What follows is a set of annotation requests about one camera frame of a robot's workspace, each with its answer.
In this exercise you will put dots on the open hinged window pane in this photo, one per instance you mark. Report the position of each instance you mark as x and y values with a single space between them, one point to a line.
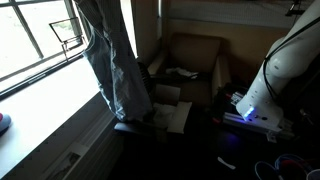
68 30

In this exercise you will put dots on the open cardboard box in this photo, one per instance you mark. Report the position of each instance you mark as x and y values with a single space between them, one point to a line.
181 116

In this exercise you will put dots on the black camera stand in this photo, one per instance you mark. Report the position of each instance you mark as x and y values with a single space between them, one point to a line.
295 10

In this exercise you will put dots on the black slatted office chair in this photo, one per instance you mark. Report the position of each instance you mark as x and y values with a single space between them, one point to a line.
145 75

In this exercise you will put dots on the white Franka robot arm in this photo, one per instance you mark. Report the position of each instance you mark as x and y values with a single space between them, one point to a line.
283 66

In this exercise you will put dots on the dark framed window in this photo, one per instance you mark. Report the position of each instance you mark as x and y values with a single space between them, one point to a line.
20 40

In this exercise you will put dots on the black robot table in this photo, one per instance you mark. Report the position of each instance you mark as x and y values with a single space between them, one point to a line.
253 146

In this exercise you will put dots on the red and blue cap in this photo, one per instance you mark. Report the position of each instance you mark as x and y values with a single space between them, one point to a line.
4 122

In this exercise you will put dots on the blue striped shirt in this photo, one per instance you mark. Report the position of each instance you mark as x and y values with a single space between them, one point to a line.
116 66

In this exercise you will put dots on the white printed garment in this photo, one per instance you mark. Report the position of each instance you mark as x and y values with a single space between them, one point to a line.
181 71

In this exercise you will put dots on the tan leather couch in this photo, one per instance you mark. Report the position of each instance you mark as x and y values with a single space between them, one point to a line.
196 53

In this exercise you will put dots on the small white scrap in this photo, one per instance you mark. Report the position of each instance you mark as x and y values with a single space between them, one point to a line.
226 163

